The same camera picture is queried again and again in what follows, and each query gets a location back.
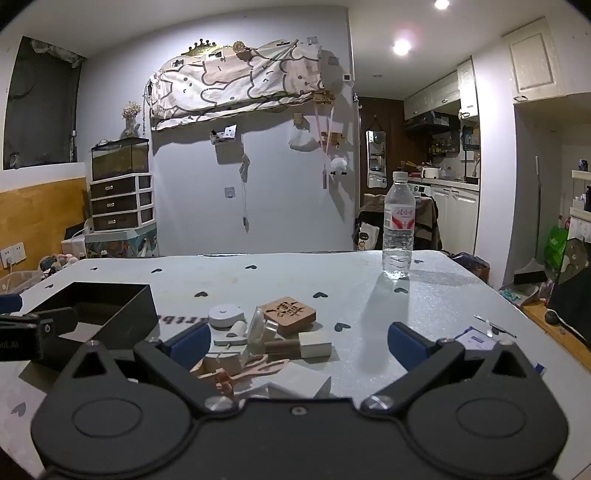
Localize green bag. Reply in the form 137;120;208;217
543;224;570;274

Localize wall mirror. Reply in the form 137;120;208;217
366;129;389;188

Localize upper kitchen cabinets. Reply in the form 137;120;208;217
403;57;479;121

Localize plastic drawer unit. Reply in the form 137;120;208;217
89;172;155;232

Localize white cube block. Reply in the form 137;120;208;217
298;330;333;360

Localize white box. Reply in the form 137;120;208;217
267;362;333;400

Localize hanging grey cord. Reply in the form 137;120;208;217
239;154;252;232

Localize white round device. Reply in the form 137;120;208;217
208;304;246;329

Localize thin metal tweezers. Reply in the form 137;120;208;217
474;315;518;339

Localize pile of plush toys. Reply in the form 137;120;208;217
39;252;83;278

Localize wooden bench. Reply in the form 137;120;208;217
521;299;591;361

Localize black box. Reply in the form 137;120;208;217
25;281;160;370

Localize white wall cabinet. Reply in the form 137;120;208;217
502;17;567;101

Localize white appliance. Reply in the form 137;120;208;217
61;220;94;256

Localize clear storage bin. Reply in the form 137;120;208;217
0;270;45;297

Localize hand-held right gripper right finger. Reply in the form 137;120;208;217
360;322;543;412

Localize pink scissors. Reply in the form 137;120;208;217
198;353;293;398

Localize white wall outlet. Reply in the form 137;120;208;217
0;242;27;269

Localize dried flower vase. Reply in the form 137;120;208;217
121;100;142;138

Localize brown wooden block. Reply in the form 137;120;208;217
264;339;301;360

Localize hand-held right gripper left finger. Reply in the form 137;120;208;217
55;322;238;414

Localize beige wooden piece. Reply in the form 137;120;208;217
190;350;254;376

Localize white shelf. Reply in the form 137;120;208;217
570;170;591;219

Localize pink lanyard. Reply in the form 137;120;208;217
315;102;336;191

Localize glass fish tank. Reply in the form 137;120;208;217
90;137;151;182

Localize white and blue card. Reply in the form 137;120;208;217
455;326;498;354

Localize chair with draped clothes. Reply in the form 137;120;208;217
353;193;443;253

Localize carved wooden block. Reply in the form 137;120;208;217
259;296;317;337

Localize clear plastic water bottle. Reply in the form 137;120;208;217
382;171;415;280

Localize printed cloth cover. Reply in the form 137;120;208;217
148;39;325;132

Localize dark window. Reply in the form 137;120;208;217
4;36;87;169

